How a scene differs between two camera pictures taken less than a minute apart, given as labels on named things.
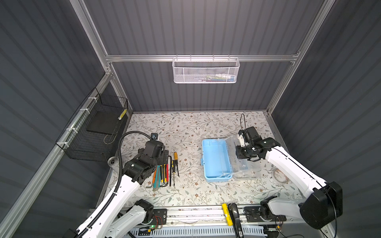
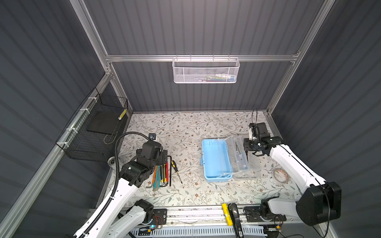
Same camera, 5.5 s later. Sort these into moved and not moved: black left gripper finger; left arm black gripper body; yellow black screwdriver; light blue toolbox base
Moved: yellow black screwdriver
Not moved: left arm black gripper body; black left gripper finger; light blue toolbox base
